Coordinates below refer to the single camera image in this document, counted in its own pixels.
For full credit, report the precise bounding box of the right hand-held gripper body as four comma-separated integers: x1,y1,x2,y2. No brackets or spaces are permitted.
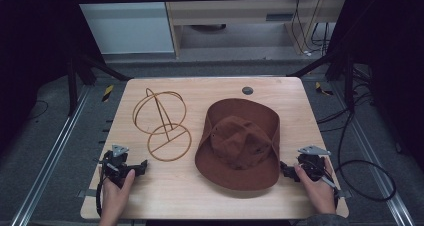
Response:
295,144,337,189

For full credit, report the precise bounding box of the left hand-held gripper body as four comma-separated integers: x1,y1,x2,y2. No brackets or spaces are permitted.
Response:
98,144,135,189

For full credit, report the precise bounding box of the brown wide-brim hat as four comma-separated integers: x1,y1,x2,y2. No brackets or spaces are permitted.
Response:
194,98,281,191

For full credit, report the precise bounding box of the gold wire hat stand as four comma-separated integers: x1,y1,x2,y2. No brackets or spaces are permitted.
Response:
132,87,193,163

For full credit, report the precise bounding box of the person's right hand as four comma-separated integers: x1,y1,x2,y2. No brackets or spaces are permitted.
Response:
293,156,337,216

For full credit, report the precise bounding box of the person's left hand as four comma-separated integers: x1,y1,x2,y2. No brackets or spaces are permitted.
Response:
99,168,137,219

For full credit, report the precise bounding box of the yellow black striped tape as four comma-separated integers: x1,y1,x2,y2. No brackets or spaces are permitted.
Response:
314,81,334,97
101,84,115,103

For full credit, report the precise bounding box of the black metal stand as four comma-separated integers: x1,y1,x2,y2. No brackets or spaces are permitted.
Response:
285,49,357,113
65,50,134,118

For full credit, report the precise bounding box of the white cabinet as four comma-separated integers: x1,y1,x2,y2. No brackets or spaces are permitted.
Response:
69,0,177,56

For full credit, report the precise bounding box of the light wooden desk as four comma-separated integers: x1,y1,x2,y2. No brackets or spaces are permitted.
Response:
161,0,352,59

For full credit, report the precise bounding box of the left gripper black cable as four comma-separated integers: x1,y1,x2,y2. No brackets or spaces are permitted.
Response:
95,175,105,218

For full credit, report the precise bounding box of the black looped floor cable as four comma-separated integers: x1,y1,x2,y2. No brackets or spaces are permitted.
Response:
335,111,398,202

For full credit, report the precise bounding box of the aluminium floor rail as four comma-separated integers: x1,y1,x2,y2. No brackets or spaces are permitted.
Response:
329,81,416,226
9,85,92,226

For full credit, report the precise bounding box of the thin black floor cable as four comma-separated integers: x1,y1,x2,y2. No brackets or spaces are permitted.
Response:
27,99,50,121

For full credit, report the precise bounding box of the hanging black cables bundle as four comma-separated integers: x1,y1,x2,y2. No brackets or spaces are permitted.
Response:
290,0,332,58

